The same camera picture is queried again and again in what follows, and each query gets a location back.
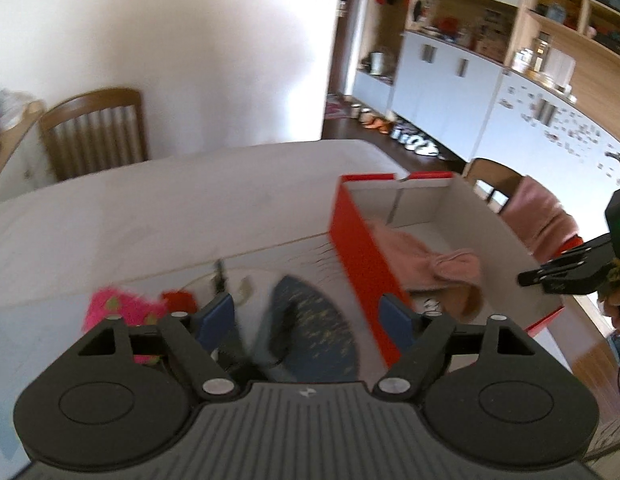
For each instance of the white cupboard with magnets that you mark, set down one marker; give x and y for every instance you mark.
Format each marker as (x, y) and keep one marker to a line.
(540, 160)

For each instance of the white low cabinet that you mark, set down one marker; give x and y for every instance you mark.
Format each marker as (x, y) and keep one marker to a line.
(430, 90)

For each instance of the pink fringed scarf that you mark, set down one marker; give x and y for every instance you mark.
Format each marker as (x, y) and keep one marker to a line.
(537, 215)

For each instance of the red cloth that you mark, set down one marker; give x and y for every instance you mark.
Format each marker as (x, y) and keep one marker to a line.
(179, 301)

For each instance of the red cardboard box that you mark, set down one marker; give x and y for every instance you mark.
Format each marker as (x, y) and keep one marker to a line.
(355, 240)

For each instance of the dark blue speckled cloth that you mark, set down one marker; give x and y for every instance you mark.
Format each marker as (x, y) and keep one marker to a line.
(315, 320)

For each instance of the wooden chair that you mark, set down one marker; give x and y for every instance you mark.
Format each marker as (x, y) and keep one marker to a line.
(89, 125)
(490, 172)

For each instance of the wooden shelf unit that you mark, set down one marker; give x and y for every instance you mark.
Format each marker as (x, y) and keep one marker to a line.
(590, 75)

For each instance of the person's right hand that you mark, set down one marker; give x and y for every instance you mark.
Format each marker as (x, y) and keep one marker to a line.
(617, 307)

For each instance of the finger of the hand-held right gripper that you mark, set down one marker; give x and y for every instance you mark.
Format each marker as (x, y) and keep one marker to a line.
(582, 255)
(570, 280)

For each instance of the metal pot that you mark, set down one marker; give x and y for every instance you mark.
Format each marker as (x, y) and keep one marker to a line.
(378, 62)

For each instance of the row of shoes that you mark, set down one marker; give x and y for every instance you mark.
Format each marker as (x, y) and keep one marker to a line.
(415, 142)

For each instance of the patterned rug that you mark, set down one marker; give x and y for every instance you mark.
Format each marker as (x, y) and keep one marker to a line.
(335, 108)

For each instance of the pink cloth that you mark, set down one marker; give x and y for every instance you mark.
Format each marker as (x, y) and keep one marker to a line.
(430, 265)

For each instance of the red garment on chair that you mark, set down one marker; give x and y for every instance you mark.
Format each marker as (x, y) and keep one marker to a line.
(575, 232)

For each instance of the pink plush toy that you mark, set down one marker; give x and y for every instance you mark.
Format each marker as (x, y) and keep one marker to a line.
(114, 305)

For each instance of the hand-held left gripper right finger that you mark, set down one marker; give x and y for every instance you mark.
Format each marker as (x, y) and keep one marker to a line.
(395, 315)

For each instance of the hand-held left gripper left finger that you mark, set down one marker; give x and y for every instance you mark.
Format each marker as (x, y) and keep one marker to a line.
(215, 317)

